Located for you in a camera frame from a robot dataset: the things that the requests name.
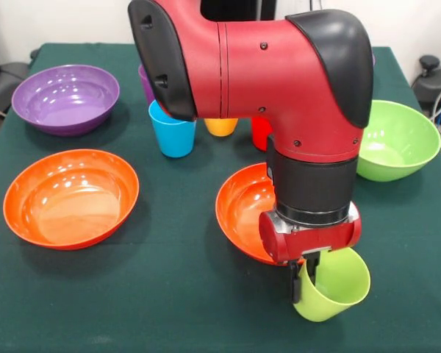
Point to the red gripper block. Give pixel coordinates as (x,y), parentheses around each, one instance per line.
(308,242)

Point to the green plastic cup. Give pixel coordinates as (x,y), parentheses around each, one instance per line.
(338,290)

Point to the orange plastic bowl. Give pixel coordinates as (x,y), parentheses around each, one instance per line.
(239,213)
(70,206)

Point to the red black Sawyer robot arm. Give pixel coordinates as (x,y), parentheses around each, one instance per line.
(264,73)

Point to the red plastic cup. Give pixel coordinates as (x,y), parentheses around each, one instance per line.
(259,134)

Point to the green plastic bowl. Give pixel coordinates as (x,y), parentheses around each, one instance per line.
(397,147)

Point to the dark green tablecloth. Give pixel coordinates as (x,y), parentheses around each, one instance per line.
(132,294)

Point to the yellow plastic cup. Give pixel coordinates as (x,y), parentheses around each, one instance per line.
(220,127)

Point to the blue plastic cup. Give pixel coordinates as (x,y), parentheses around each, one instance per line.
(174,139)

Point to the purple plastic cup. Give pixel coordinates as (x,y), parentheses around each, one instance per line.
(145,86)

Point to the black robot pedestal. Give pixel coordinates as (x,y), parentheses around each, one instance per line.
(235,9)

